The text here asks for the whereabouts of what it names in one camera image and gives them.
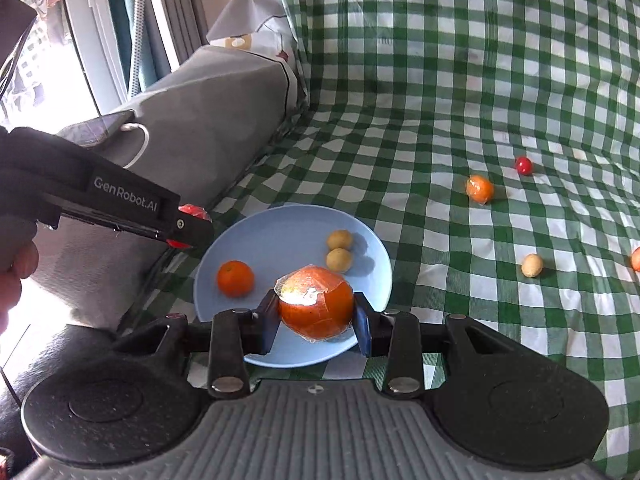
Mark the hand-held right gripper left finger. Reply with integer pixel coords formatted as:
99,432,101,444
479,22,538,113
115,292,281,398

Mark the thin black cable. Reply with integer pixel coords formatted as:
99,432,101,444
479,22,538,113
0,366,22,405

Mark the green checked cloth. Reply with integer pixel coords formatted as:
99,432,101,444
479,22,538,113
170,0,640,477

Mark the plastic-wrapped orange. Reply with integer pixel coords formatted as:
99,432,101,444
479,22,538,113
465,175,495,205
274,264,355,345

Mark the dark flat object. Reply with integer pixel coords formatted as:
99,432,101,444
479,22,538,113
0,0,39,97

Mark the white printed cloth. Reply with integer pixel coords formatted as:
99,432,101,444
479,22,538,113
206,0,309,111

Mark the white window frame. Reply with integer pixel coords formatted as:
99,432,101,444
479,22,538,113
57,0,209,111

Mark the white perforated pole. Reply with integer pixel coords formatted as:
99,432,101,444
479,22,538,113
127,0,147,99

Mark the light blue plate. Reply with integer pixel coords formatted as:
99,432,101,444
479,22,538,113
193,205,392,368

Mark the grey sofa armrest cover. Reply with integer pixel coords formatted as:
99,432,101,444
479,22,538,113
35,45,302,333

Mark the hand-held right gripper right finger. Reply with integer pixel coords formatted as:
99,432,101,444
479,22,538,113
352,292,503,396

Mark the person's left hand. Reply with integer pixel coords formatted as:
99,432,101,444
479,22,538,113
0,241,40,332

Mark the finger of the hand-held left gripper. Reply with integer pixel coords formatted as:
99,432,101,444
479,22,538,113
170,205,216,250

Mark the white charging cable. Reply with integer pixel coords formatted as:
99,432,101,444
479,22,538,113
119,122,151,170

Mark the black smartphone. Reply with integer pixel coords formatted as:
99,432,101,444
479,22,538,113
54,112,136,149

